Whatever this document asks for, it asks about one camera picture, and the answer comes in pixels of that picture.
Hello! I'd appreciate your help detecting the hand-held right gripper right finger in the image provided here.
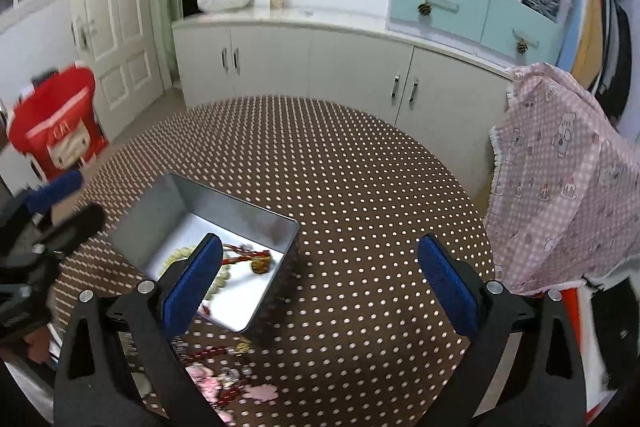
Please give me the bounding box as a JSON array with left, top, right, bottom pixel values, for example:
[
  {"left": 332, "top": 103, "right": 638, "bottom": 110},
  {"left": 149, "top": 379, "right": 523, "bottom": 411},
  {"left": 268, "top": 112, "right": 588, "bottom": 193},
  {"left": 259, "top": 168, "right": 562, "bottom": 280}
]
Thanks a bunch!
[{"left": 417, "top": 233, "right": 588, "bottom": 427}]

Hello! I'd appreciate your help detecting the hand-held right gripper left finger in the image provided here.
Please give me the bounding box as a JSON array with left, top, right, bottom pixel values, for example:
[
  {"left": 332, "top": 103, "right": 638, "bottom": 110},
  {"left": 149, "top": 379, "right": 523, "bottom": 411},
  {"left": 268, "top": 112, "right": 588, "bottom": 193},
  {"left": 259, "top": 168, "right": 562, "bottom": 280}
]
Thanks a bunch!
[{"left": 52, "top": 233, "right": 236, "bottom": 427}]

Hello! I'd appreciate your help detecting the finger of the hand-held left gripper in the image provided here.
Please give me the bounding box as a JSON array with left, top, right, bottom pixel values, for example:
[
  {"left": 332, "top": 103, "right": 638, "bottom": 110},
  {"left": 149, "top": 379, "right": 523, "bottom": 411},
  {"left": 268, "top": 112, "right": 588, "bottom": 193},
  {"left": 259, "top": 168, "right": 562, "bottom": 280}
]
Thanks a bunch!
[
  {"left": 20, "top": 169, "right": 86, "bottom": 215},
  {"left": 32, "top": 204, "right": 108, "bottom": 258}
]

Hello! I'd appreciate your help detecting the silver metal tin box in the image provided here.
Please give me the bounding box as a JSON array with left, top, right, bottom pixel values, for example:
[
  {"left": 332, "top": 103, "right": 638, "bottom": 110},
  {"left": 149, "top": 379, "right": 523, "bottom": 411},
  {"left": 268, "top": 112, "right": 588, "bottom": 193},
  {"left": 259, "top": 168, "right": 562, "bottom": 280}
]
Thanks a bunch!
[{"left": 111, "top": 173, "right": 301, "bottom": 348}]

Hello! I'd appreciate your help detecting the red chair cover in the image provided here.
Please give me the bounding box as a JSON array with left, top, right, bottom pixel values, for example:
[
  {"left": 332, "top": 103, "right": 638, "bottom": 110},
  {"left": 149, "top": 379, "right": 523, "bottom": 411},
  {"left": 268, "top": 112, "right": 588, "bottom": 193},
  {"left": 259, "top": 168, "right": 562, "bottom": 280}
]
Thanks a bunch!
[{"left": 7, "top": 64, "right": 111, "bottom": 183}]

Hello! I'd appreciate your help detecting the silver charm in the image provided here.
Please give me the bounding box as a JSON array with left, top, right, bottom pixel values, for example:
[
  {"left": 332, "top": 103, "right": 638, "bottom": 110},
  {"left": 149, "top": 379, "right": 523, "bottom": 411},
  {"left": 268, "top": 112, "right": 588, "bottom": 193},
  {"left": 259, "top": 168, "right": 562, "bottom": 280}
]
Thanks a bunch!
[{"left": 220, "top": 367, "right": 253, "bottom": 386}]

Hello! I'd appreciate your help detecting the small black object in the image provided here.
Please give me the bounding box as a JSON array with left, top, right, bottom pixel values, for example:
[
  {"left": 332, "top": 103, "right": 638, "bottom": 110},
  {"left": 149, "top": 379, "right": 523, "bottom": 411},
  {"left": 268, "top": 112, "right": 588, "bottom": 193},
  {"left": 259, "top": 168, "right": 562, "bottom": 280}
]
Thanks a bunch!
[{"left": 30, "top": 69, "right": 59, "bottom": 88}]

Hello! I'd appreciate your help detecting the red cloth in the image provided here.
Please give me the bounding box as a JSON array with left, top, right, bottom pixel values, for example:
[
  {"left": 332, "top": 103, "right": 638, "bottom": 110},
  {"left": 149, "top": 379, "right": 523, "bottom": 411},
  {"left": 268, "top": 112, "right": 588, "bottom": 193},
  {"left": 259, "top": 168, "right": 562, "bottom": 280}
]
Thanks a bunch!
[{"left": 565, "top": 287, "right": 601, "bottom": 413}]

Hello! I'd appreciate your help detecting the pink printed cloth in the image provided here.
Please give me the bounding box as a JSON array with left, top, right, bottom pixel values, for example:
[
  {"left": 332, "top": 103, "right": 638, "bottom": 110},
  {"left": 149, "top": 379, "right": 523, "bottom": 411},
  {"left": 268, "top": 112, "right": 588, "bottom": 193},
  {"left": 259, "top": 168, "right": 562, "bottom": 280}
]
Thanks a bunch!
[{"left": 484, "top": 62, "right": 640, "bottom": 296}]

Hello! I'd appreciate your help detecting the white panel door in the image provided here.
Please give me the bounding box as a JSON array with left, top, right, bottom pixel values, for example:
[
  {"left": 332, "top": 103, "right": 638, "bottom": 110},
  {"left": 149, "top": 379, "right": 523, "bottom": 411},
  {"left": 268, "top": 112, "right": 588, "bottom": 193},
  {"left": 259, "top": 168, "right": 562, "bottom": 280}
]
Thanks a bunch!
[{"left": 67, "top": 0, "right": 167, "bottom": 142}]

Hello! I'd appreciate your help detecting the white sideboard cabinet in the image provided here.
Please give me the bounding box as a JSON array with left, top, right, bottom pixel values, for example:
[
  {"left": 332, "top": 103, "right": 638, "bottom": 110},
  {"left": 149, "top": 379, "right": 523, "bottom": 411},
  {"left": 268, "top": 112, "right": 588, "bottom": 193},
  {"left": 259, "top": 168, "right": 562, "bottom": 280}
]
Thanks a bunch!
[{"left": 172, "top": 4, "right": 516, "bottom": 144}]

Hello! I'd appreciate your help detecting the row of hanging clothes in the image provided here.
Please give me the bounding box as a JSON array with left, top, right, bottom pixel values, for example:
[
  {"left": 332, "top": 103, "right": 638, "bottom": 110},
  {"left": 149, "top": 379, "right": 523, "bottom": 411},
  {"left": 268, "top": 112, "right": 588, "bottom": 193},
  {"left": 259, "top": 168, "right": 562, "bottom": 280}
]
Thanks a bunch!
[{"left": 557, "top": 0, "right": 639, "bottom": 132}]

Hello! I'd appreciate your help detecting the pale bead bracelet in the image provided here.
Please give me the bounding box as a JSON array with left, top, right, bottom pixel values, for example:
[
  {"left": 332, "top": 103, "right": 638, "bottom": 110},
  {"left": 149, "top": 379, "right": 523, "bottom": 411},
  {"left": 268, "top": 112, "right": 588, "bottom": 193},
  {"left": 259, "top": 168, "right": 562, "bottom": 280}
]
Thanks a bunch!
[{"left": 159, "top": 245, "right": 237, "bottom": 303}]

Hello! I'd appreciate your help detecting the red cord bracelet gold charm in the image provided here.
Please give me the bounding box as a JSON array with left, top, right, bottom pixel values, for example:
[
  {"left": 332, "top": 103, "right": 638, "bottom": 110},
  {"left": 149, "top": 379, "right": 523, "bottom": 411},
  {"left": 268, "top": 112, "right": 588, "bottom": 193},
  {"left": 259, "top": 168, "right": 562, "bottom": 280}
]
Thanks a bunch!
[{"left": 222, "top": 244, "right": 275, "bottom": 277}]

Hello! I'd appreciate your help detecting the red bead bracelet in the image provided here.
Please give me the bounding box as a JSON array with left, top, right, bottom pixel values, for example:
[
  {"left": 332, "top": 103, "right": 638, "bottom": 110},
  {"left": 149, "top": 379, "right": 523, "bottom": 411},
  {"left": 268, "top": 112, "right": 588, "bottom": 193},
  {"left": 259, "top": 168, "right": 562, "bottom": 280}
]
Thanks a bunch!
[{"left": 184, "top": 346, "right": 251, "bottom": 400}]

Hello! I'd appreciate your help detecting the metal door handle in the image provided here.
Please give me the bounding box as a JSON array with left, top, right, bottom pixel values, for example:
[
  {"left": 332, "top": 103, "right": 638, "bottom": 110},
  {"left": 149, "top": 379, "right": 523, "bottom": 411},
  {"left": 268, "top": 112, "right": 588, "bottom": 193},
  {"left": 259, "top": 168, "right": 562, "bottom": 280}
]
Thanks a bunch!
[{"left": 70, "top": 16, "right": 97, "bottom": 51}]

